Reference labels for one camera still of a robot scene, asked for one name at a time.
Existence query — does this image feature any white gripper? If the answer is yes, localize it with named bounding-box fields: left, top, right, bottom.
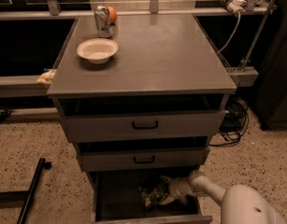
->
left=159, top=175, right=193, bottom=205

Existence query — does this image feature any green jalapeno chip bag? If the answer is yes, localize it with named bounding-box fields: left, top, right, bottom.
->
left=138, top=178, right=170, bottom=212

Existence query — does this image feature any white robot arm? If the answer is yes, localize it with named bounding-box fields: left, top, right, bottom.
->
left=161, top=170, right=287, bottom=224

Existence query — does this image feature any middle grey drawer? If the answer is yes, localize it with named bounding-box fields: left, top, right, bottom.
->
left=77, top=147, right=209, bottom=172

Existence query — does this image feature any grey drawer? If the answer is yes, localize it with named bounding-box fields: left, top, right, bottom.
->
left=91, top=166, right=212, bottom=224
left=77, top=147, right=209, bottom=172
left=61, top=110, right=225, bottom=143

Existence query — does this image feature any bottom grey drawer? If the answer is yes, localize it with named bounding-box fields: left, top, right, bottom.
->
left=91, top=166, right=212, bottom=224

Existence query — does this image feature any top grey drawer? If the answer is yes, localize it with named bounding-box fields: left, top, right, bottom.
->
left=61, top=110, right=225, bottom=143

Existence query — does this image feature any grey drawer cabinet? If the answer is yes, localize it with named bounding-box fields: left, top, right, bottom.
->
left=46, top=14, right=237, bottom=224

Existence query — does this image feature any black metal floor bar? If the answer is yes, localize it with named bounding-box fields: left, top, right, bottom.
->
left=17, top=158, right=51, bottom=224

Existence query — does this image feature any white paper bowl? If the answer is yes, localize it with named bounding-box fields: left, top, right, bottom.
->
left=77, top=38, right=119, bottom=64

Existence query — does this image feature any yellow crumpled wrapper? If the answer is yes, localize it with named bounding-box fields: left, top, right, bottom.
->
left=37, top=69, right=56, bottom=85

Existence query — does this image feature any orange fruit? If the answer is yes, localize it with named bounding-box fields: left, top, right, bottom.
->
left=108, top=7, right=118, bottom=23

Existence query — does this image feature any white power strip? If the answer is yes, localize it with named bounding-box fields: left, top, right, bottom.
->
left=218, top=0, right=246, bottom=15

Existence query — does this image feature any black cable bundle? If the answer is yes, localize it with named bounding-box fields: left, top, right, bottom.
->
left=208, top=94, right=250, bottom=147

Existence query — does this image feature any grey metal rail frame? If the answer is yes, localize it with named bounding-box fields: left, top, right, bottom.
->
left=0, top=0, right=278, bottom=97

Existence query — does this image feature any white power cable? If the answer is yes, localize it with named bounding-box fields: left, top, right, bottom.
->
left=215, top=12, right=242, bottom=56

